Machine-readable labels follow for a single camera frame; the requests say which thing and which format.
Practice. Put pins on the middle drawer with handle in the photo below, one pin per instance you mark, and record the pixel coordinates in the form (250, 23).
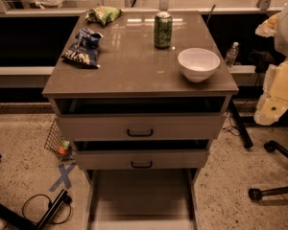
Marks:
(140, 159)

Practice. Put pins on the top drawer with handle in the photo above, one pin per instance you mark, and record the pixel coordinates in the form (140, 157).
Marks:
(139, 127)

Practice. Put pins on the black table leg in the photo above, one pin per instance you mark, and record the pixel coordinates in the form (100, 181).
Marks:
(247, 141)

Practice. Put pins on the blue tape cross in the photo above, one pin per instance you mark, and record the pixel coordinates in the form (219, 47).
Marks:
(65, 170)

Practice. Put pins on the clear plastic water bottle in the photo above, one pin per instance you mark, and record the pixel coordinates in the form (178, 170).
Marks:
(232, 54)

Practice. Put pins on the green soda can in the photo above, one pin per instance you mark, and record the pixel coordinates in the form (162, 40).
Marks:
(163, 30)

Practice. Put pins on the blue chip bag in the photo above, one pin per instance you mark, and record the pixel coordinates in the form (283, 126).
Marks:
(85, 50)

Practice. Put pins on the white ceramic bowl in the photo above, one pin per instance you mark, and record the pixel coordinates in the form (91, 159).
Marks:
(198, 64)

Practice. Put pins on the grey drawer cabinet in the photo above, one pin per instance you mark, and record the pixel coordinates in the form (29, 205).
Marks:
(136, 78)

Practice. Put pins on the open bottom drawer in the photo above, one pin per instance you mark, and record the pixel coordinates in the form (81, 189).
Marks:
(161, 199)

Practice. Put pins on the green chip bag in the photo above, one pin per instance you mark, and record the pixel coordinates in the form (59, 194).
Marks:
(102, 15)

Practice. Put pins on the drawer with handle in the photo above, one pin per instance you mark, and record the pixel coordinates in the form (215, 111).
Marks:
(140, 159)
(139, 127)

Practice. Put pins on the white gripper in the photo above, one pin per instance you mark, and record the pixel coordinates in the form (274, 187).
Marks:
(287, 33)

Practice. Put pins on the black stand leg left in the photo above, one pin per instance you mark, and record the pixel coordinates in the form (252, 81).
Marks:
(39, 211)

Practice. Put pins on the wire mesh basket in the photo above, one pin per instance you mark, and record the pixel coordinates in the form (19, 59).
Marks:
(57, 144)

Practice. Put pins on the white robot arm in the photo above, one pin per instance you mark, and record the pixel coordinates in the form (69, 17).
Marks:
(281, 36)

